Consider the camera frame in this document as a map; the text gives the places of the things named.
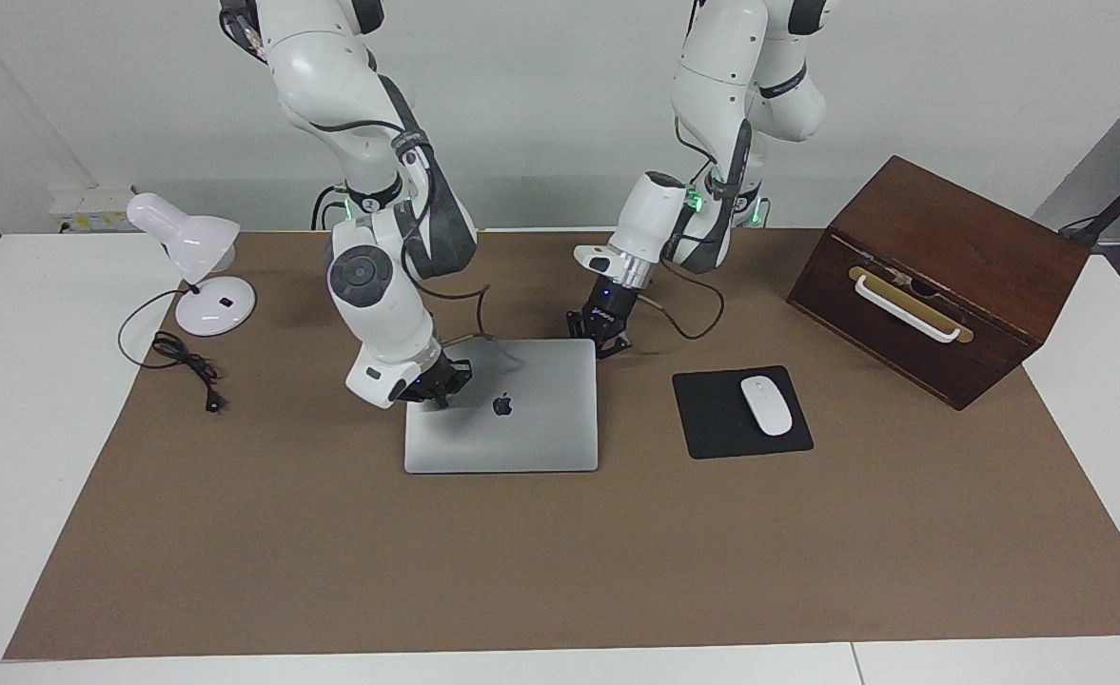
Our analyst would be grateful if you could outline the white computer mouse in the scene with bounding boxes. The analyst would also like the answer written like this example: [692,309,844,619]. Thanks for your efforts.
[740,376,795,437]

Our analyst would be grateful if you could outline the dark brown wooden box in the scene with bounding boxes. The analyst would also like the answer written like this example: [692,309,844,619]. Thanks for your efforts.
[786,155,1091,411]

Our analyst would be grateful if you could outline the grey aluminium laptop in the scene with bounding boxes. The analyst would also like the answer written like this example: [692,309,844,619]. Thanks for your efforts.
[403,338,599,475]

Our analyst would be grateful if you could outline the black lamp power cable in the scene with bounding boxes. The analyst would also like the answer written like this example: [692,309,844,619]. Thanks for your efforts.
[118,288,227,414]

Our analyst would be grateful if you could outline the black camera stand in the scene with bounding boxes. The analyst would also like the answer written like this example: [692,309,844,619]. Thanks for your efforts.
[1059,152,1120,248]

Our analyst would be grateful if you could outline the dark gripper cable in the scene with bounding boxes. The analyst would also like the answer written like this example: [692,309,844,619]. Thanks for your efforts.
[415,281,522,370]
[636,255,725,342]

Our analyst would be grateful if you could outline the white desk lamp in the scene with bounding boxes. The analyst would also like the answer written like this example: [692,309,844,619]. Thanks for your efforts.
[127,192,257,337]

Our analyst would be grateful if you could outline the black mouse pad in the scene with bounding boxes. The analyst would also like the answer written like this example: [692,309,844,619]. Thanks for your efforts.
[672,365,815,460]

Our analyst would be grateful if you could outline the dark right gripper cable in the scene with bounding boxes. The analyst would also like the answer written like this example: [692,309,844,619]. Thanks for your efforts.
[415,281,522,370]

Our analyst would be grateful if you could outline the brown table mat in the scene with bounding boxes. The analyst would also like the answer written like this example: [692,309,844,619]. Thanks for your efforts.
[3,228,1120,660]

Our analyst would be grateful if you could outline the black arm base cable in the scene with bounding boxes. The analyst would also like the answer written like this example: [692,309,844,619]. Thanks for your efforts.
[311,186,346,231]

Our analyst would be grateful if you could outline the dark left gripper cable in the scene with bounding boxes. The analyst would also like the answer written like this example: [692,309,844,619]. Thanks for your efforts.
[636,255,725,342]

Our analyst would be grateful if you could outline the brass handle plate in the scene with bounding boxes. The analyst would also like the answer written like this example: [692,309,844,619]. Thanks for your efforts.
[848,265,975,344]

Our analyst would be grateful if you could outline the white box handle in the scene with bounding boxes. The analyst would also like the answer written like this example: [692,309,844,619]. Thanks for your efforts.
[853,274,962,343]

